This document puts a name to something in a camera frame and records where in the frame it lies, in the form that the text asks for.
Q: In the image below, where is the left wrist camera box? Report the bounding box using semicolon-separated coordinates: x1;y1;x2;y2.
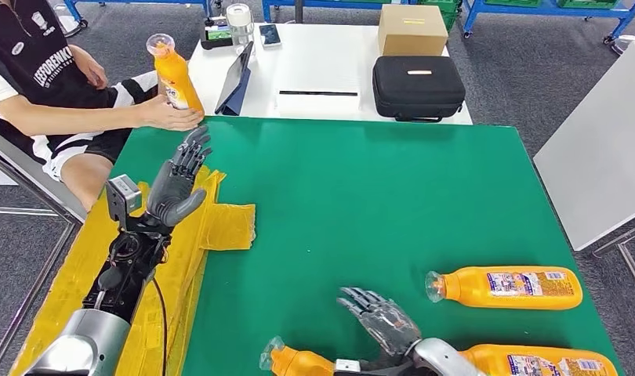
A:
105;175;143;232

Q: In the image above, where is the tablet in blue cover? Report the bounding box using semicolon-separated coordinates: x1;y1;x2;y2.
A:
214;41;255;116

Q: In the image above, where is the clear glass jar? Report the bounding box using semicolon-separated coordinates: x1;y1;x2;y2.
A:
226;2;255;52

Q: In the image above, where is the white flat box black slot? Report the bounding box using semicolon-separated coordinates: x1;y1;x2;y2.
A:
274;60;363;118

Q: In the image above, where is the black handheld screen device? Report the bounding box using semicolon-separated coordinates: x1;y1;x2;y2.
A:
200;16;234;51

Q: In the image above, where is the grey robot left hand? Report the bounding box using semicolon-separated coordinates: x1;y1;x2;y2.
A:
144;124;213;230

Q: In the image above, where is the person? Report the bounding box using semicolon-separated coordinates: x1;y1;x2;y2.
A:
0;0;205;212

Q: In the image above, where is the white table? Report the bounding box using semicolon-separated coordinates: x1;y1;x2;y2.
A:
186;23;474;125
532;40;635;307

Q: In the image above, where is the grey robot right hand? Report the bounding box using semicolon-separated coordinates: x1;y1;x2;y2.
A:
337;287;423;359

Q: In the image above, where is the yellow tape patch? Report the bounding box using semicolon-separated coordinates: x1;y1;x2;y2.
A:
8;165;257;376

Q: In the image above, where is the green plastic crate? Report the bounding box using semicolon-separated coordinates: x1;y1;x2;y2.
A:
419;0;461;31
556;0;625;10
483;0;547;9

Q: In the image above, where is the black zip case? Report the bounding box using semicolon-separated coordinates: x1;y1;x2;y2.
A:
372;55;466;124

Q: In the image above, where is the orange detergent bottle clear cap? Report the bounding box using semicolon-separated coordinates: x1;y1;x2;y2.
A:
259;336;339;376
460;344;620;376
425;266;584;311
145;33;206;118

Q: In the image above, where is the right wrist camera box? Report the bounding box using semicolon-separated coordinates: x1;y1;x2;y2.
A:
332;358;419;376

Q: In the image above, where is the grey metal chair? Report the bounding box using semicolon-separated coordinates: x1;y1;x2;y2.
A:
0;111;90;376

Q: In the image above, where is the blue metal rack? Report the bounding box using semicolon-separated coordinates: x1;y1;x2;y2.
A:
261;0;461;24
460;0;635;45
63;0;215;27

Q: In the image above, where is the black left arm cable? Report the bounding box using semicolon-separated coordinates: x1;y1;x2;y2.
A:
151;277;169;376

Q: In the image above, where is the person's left hand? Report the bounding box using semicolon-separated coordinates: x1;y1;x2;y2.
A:
71;45;110;90

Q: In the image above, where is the brown cardboard box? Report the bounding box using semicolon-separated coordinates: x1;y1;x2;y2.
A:
377;4;449;57

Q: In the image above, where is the black smartphone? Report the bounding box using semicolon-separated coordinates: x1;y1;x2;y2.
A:
259;23;283;49

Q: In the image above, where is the person's right hand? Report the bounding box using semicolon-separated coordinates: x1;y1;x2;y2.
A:
138;95;205;132

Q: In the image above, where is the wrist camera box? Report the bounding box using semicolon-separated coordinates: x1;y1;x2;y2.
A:
105;175;143;232
332;358;419;376

